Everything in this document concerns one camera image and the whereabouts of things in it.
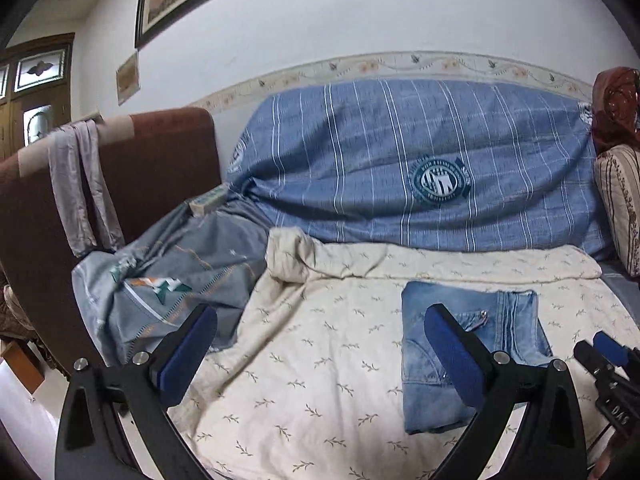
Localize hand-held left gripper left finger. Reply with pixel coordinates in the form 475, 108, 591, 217
54, 303, 218, 480

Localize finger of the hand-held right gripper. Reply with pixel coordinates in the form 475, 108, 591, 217
573, 341, 619, 387
594, 331, 633, 369

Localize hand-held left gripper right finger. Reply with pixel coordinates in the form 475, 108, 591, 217
424, 303, 587, 480

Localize blue denim pants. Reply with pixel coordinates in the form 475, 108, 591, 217
401, 281, 555, 436

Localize cream leaf-print blanket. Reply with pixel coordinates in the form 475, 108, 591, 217
167, 227, 640, 480

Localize small pale cardboard box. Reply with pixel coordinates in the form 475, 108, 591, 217
186, 185, 230, 216

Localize striped beige pillow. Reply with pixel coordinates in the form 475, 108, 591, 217
594, 144, 640, 278

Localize brown wooden furniture piece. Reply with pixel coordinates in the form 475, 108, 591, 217
0, 340, 46, 396

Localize grey hanging garment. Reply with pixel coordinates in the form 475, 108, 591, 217
48, 119, 126, 258

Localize brown patterned cloth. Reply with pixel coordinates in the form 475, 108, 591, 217
591, 66, 640, 148

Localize wooden door with glass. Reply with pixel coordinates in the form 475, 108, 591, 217
0, 33, 76, 161

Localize small wall plaque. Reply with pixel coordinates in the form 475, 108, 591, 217
116, 50, 140, 107

